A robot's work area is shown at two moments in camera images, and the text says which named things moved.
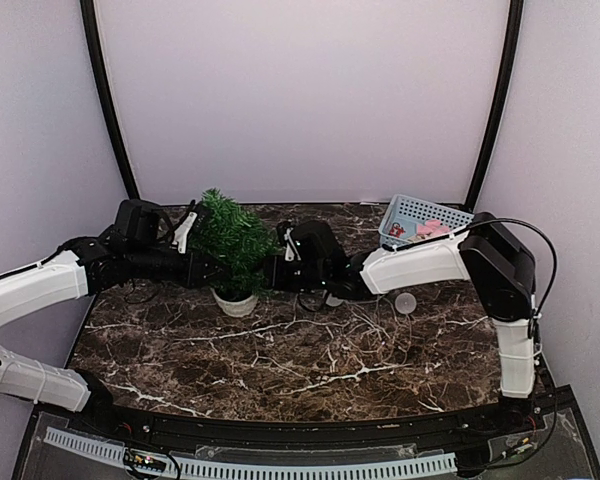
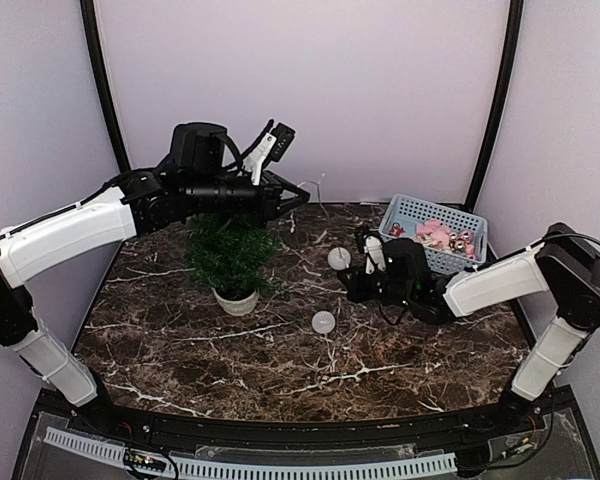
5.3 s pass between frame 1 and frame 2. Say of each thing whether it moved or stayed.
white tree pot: stayed
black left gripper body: moved
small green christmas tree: stayed
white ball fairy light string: moved
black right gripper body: moved
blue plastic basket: stayed
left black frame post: stayed
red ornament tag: stayed
